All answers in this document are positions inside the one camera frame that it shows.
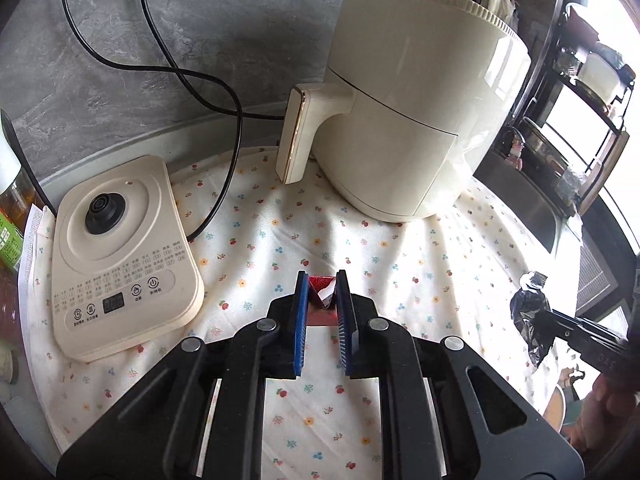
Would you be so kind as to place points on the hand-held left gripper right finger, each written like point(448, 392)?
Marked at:
point(345, 327)

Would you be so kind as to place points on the white pot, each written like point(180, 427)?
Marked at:
point(597, 77)

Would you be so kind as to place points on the shiny red triangular wrapper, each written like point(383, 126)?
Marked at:
point(322, 292)

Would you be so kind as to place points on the red capped sauce bottle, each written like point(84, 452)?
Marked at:
point(7, 305)

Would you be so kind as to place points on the steel sink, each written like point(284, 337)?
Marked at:
point(530, 210)

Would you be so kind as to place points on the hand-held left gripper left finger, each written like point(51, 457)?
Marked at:
point(300, 327)

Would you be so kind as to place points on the black metal dish rack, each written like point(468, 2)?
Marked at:
point(612, 160)

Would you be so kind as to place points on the cream kettle base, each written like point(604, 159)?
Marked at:
point(140, 240)

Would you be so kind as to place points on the yellow capped green label bottle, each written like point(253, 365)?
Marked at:
point(7, 240)

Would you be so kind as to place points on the cream air fryer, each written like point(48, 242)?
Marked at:
point(425, 110)

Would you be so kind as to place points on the white capped oil bottle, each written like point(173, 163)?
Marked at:
point(10, 175)

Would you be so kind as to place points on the silver foil wrapper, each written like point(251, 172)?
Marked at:
point(532, 320)

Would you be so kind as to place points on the person's right hand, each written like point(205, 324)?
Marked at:
point(600, 410)

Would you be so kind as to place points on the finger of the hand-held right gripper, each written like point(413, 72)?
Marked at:
point(562, 322)
point(534, 279)

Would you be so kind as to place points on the floral white tablecloth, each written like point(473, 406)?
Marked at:
point(400, 270)

